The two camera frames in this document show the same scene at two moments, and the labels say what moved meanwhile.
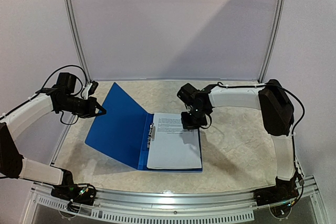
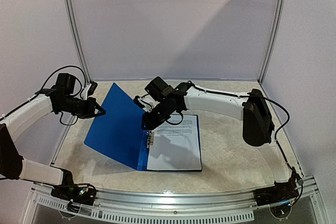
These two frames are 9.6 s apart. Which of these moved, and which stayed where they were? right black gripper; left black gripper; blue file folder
Moved: right black gripper
Stayed: left black gripper; blue file folder
